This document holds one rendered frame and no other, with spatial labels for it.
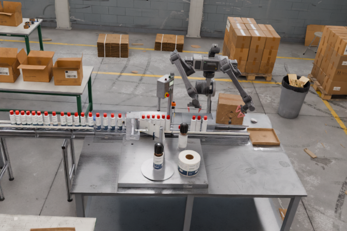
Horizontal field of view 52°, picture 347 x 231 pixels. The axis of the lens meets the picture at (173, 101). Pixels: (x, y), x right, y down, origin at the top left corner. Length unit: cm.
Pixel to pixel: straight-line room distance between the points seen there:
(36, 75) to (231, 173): 289
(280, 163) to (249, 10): 579
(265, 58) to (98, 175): 452
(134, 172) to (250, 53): 421
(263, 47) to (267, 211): 365
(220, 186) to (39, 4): 708
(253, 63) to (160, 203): 391
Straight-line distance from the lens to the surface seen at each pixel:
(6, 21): 717
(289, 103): 596
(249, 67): 701
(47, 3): 924
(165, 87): 349
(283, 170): 367
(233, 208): 401
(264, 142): 390
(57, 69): 480
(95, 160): 351
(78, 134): 382
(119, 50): 750
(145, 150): 352
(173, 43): 788
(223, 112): 399
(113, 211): 386
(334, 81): 687
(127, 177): 324
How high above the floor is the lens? 310
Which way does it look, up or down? 31 degrees down
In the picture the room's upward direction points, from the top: 5 degrees clockwise
